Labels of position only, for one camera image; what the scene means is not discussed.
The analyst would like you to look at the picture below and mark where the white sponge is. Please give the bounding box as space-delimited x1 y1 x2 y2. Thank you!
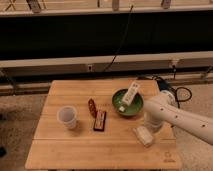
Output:
134 126 154 147

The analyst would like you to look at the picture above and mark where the green ceramic bowl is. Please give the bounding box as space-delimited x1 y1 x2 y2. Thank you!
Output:
112 89 144 117

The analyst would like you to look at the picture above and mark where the dark red snack bar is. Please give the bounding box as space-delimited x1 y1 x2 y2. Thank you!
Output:
93 110 106 131

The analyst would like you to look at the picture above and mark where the wooden folding table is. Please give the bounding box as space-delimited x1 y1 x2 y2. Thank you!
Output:
25 79 181 171

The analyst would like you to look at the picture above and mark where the brown oval wooden piece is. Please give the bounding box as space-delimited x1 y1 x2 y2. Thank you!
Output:
88 99 97 118

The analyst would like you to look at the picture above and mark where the black cable on floor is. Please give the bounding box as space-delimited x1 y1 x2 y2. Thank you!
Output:
173 64 193 109

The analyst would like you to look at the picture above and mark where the blue device on floor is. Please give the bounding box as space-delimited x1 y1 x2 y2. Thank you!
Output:
157 79 172 92

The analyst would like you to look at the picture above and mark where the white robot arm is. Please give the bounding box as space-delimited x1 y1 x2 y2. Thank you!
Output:
144 90 213 146

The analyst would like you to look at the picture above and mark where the translucent white cup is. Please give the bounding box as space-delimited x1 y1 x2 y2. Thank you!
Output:
57 106 77 130

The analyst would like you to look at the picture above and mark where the white wall outlet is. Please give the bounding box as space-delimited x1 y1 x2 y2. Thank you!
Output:
88 65 93 72

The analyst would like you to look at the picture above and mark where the black hanging cable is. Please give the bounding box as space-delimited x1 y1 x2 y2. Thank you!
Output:
101 4 135 73

